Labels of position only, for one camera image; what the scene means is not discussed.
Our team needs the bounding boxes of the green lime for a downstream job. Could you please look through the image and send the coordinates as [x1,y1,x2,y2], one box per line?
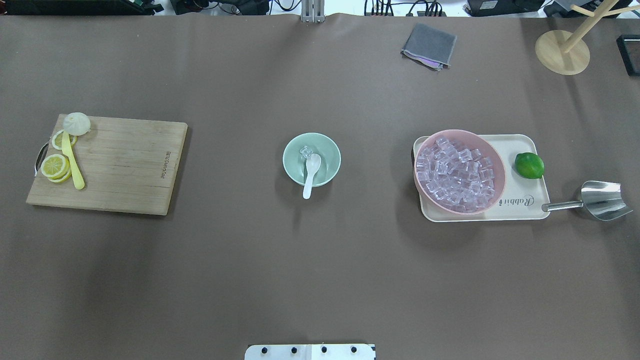
[514,152,546,180]

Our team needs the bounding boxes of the metal ice scoop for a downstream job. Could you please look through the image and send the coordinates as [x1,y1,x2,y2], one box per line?
[541,180,633,222]

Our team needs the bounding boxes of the single clear ice cube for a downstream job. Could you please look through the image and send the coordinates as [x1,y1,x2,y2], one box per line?
[299,145,314,161]

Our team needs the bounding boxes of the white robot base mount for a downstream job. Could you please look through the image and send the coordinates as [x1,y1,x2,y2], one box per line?
[244,343,377,360]

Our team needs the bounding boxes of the mint green bowl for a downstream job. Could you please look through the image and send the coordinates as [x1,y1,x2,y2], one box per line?
[282,132,342,188]

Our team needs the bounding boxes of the wooden cup rack stand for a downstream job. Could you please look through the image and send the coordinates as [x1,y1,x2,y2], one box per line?
[534,0,640,76]

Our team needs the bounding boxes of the white ceramic spoon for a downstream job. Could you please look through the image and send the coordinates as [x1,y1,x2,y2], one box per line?
[302,153,322,199]

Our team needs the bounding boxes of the pink bowl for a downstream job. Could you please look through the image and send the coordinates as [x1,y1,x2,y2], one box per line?
[413,129,506,215]

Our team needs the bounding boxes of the cream rectangular tray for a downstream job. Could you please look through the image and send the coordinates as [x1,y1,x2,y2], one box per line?
[416,134,550,223]

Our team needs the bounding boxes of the wooden cutting board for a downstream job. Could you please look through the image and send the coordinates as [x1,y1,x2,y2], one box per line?
[26,116,188,215]

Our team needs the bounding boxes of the black framed mat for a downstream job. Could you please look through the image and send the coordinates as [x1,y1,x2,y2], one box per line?
[616,34,640,76]

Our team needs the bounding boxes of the pile of clear ice cubes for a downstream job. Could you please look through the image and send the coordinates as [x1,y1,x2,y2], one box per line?
[415,136,497,214]

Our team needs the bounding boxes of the aluminium frame post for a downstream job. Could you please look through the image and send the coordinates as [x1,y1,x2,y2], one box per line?
[301,0,325,23]

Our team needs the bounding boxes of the grey and purple cloths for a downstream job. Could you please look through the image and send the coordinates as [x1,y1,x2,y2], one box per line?
[400,23,458,71]

